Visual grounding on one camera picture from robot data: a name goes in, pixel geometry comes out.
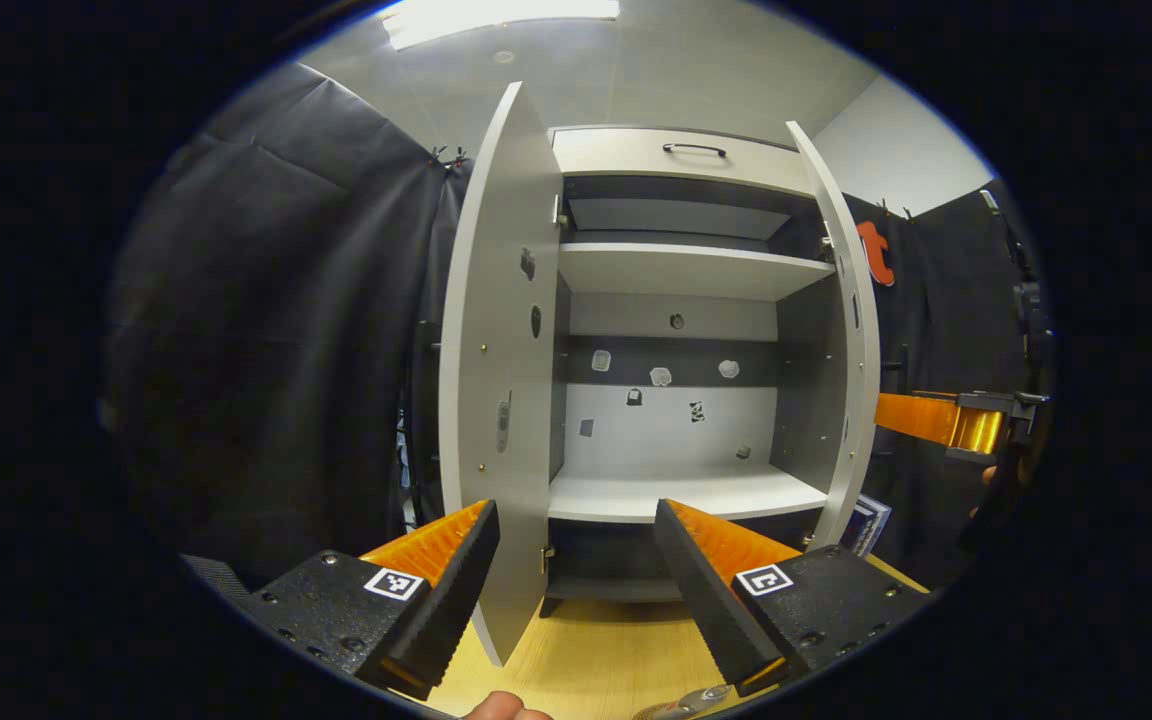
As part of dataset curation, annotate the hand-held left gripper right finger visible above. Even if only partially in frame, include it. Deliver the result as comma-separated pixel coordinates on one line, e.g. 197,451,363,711
653,498,932,698

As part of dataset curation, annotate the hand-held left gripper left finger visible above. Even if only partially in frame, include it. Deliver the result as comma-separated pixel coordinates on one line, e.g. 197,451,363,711
236,499,501,701

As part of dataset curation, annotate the white cabinet door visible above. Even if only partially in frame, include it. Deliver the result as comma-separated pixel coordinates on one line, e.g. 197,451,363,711
438,82,565,666
786,120,882,551

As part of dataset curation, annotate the white cabinet shelf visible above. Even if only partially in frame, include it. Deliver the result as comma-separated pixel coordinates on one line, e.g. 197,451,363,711
558,243,837,303
548,468,830,524

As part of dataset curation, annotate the white and grey cabinet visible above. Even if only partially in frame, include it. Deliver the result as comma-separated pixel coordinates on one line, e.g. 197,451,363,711
541,123,842,618

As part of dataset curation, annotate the white cabinet drawer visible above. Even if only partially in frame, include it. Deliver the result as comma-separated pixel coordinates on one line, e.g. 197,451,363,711
551,125,817,198

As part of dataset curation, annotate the dark blue book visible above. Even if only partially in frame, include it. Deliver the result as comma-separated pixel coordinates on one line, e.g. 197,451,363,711
848,497,879,559

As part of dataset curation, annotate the black woven strap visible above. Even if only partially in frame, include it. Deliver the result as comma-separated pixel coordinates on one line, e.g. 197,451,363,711
179,553,259,604

